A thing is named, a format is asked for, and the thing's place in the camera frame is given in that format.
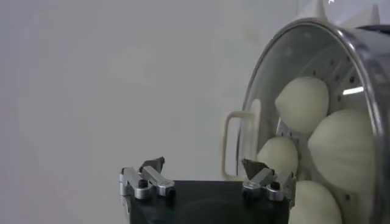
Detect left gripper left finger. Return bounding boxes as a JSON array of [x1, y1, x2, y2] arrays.
[[118, 156, 177, 200]]

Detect round glass pot lid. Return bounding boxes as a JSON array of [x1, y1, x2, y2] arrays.
[[221, 17, 390, 224]]

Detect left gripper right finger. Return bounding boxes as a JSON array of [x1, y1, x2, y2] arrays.
[[241, 158, 296, 202]]

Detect white steamed baozi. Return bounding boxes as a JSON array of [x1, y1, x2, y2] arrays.
[[307, 108, 377, 192], [256, 136, 299, 177], [288, 180, 344, 224], [274, 75, 330, 135]]

